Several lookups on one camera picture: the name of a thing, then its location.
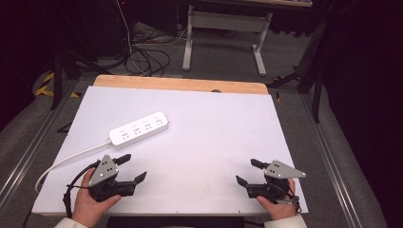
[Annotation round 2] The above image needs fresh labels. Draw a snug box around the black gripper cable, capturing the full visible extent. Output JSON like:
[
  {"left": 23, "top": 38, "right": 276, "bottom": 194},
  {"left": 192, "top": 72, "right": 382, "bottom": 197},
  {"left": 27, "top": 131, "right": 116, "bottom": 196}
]
[
  {"left": 278, "top": 181, "right": 302, "bottom": 214},
  {"left": 62, "top": 160, "right": 102, "bottom": 219}
]

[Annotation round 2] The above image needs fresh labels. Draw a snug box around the wooden desk top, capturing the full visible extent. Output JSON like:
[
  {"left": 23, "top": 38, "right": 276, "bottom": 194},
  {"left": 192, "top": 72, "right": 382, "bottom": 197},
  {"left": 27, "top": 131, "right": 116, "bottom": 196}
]
[{"left": 202, "top": 0, "right": 314, "bottom": 8}]

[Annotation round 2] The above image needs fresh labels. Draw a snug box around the black floor cable bundle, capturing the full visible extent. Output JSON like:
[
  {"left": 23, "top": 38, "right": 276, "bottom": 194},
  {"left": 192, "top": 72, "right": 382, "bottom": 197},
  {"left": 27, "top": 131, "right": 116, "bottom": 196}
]
[{"left": 125, "top": 44, "right": 172, "bottom": 78}]

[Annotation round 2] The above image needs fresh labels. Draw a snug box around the white power strip cable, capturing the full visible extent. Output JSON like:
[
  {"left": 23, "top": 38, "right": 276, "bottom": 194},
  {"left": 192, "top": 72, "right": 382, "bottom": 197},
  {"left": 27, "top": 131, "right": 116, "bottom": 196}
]
[{"left": 34, "top": 139, "right": 112, "bottom": 194}]

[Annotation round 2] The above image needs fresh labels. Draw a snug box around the white board sheet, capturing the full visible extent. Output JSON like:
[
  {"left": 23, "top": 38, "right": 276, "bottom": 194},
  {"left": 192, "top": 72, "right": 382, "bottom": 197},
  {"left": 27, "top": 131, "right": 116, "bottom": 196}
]
[{"left": 31, "top": 85, "right": 309, "bottom": 217}]

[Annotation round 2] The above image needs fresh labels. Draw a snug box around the aluminium floor rail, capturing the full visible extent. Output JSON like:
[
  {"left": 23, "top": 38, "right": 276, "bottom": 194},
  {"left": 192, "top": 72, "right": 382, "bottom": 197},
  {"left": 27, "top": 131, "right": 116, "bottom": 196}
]
[
  {"left": 0, "top": 80, "right": 79, "bottom": 203},
  {"left": 300, "top": 94, "right": 362, "bottom": 228}
]

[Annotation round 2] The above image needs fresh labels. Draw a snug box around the yellow black floor tape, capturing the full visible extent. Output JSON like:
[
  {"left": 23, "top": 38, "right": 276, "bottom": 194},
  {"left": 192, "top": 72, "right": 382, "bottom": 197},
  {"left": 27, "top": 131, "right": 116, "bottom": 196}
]
[{"left": 34, "top": 71, "right": 82, "bottom": 99}]

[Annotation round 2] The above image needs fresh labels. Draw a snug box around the white power strip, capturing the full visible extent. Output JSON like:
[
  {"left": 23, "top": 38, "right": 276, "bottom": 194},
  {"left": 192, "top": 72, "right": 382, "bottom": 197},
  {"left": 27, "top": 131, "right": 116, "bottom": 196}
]
[{"left": 108, "top": 111, "right": 170, "bottom": 150}]

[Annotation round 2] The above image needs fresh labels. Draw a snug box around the person's right hand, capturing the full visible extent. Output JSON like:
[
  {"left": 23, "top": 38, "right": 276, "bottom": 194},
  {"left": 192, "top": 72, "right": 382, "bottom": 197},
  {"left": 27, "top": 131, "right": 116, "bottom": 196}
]
[{"left": 256, "top": 178, "right": 299, "bottom": 221}]

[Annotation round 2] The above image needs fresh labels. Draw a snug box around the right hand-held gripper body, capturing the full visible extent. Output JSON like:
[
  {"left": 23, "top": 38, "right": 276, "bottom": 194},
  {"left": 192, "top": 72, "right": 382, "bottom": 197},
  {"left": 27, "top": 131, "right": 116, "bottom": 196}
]
[{"left": 246, "top": 160, "right": 307, "bottom": 203}]

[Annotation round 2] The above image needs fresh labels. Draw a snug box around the person's left hand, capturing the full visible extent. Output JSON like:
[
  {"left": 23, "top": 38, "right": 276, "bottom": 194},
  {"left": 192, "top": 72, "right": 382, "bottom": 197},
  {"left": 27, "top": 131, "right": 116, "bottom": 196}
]
[{"left": 71, "top": 167, "right": 123, "bottom": 228}]

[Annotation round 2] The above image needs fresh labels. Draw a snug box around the white metal desk frame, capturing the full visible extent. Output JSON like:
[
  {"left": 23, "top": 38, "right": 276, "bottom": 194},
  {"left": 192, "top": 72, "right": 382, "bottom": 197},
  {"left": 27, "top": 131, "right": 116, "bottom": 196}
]
[{"left": 182, "top": 4, "right": 274, "bottom": 77}]

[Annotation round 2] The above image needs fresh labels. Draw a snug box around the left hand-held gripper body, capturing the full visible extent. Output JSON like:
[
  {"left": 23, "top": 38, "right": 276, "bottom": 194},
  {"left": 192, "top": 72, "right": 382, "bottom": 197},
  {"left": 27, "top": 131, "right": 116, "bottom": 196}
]
[{"left": 87, "top": 154, "right": 138, "bottom": 203}]

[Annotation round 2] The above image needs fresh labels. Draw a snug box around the wooden table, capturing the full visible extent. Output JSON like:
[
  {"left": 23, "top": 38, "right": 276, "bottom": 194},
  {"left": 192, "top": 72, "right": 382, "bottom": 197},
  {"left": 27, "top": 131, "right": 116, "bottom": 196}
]
[{"left": 93, "top": 74, "right": 270, "bottom": 95}]

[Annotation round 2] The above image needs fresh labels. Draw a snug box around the white floor cable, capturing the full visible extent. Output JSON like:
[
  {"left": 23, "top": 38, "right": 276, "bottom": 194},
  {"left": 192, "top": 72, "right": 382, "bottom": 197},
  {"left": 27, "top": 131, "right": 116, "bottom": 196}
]
[{"left": 115, "top": 0, "right": 150, "bottom": 77}]

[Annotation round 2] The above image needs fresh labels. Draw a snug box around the black cabinet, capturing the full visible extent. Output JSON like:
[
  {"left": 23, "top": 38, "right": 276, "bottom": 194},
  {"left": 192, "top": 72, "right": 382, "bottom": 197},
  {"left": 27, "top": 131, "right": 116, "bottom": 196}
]
[{"left": 63, "top": 0, "right": 134, "bottom": 58}]

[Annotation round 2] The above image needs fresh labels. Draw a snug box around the black metal stand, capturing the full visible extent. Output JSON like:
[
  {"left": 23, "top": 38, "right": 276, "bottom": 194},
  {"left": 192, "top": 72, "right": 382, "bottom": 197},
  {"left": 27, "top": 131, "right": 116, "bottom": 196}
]
[
  {"left": 267, "top": 18, "right": 331, "bottom": 124},
  {"left": 50, "top": 50, "right": 112, "bottom": 111}
]

